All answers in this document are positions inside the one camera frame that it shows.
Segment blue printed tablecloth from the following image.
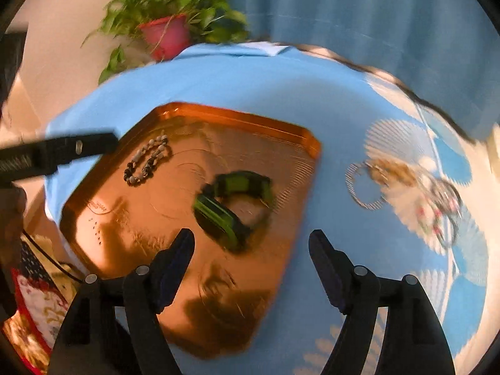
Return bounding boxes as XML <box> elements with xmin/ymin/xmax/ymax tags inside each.
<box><xmin>44</xmin><ymin>43</ymin><xmax>493</xmax><ymax>375</ymax></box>

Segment red patterned cloth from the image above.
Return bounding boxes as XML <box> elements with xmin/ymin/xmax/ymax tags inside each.
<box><xmin>0</xmin><ymin>234</ymin><xmax>84</xmax><ymax>375</ymax></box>

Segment black white bead bracelet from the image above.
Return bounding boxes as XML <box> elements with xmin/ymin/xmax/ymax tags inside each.
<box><xmin>124</xmin><ymin>135</ymin><xmax>173</xmax><ymax>187</ymax></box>

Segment green black watch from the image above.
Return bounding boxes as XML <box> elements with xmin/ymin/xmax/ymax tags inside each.
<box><xmin>192</xmin><ymin>170</ymin><xmax>274</xmax><ymax>253</ymax></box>

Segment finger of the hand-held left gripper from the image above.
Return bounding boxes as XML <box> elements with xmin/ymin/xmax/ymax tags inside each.
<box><xmin>0</xmin><ymin>132</ymin><xmax>118</xmax><ymax>182</ymax></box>

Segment silver beaded bangle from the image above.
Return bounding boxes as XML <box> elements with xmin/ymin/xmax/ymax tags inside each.
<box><xmin>427</xmin><ymin>177</ymin><xmax>463</xmax><ymax>219</ymax></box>

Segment cream pearl bracelet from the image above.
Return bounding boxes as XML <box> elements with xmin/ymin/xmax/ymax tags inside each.
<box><xmin>365</xmin><ymin>158</ymin><xmax>420</xmax><ymax>188</ymax></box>

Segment black cable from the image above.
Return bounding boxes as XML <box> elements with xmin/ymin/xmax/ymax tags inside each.
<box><xmin>21</xmin><ymin>230</ymin><xmax>84</xmax><ymax>282</ymax></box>

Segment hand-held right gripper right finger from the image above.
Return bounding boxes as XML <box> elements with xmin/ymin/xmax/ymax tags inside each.
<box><xmin>308</xmin><ymin>230</ymin><xmax>456</xmax><ymax>375</ymax></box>

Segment orange metal tray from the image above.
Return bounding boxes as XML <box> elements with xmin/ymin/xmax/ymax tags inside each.
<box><xmin>58</xmin><ymin>102</ymin><xmax>323</xmax><ymax>360</ymax></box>

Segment green plant in red pot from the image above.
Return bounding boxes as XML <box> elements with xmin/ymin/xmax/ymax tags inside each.
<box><xmin>81</xmin><ymin>0</ymin><xmax>251</xmax><ymax>84</ymax></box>

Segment blue curtain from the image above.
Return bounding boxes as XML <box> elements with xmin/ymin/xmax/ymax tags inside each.
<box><xmin>176</xmin><ymin>0</ymin><xmax>500</xmax><ymax>141</ymax></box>

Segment thin round bangle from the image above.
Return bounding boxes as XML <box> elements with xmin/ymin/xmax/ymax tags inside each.
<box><xmin>346</xmin><ymin>162</ymin><xmax>389</xmax><ymax>211</ymax></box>

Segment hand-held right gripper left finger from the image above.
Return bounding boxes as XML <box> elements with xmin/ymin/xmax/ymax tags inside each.
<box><xmin>47</xmin><ymin>227</ymin><xmax>196</xmax><ymax>375</ymax></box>

